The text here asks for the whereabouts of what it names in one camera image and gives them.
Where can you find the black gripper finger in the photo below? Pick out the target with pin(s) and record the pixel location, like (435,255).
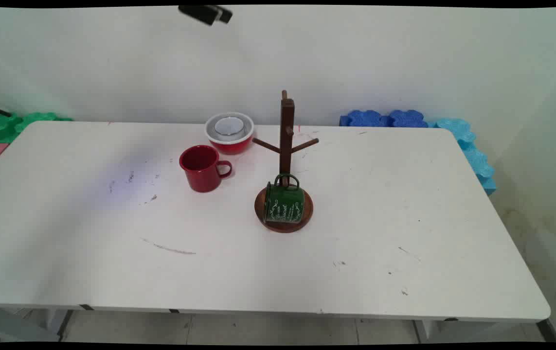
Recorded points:
(225,15)
(200,13)

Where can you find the brown wooden mug tree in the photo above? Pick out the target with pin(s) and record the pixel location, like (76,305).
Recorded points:
(286,121)

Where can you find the green enamel mug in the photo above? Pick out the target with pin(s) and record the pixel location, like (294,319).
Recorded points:
(285,201)

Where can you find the small white enamel cup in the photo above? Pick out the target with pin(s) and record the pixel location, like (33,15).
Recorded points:
(229,126)

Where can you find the red bowl white inside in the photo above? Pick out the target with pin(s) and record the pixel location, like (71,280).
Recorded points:
(232,147)

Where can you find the red enamel mug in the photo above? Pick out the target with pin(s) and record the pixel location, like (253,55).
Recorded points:
(200,175)

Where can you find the dark blue foam mat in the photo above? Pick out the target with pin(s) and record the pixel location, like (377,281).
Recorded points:
(363,119)
(406,119)

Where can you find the light blue foam mat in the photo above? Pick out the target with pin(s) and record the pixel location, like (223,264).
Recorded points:
(453,129)
(477,163)
(488,184)

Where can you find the grey table leg frame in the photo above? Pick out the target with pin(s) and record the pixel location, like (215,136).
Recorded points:
(15,325)

